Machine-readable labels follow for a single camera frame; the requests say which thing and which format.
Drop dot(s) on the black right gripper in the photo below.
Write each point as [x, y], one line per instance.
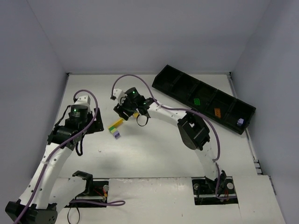
[124, 111]

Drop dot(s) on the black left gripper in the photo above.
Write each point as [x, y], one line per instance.
[97, 121]

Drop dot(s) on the long yellow lego brick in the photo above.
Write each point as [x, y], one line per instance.
[116, 124]

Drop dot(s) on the dark green curved lego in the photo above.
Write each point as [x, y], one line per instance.
[197, 101]

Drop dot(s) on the brown lego brick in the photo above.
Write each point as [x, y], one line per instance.
[217, 112]

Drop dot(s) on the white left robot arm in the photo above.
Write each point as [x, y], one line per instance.
[41, 203]

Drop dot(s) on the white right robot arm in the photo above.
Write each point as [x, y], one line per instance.
[192, 128]

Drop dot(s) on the black compartment sorting tray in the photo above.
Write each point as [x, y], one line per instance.
[184, 88]

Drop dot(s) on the lavender lego in tray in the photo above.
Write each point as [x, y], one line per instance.
[240, 122]

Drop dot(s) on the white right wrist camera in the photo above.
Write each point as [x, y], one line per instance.
[118, 95]

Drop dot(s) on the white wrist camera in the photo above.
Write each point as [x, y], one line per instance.
[118, 95]
[83, 100]

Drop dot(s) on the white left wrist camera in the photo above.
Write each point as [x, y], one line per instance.
[83, 100]

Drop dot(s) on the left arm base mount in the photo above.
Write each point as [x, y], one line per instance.
[95, 195]

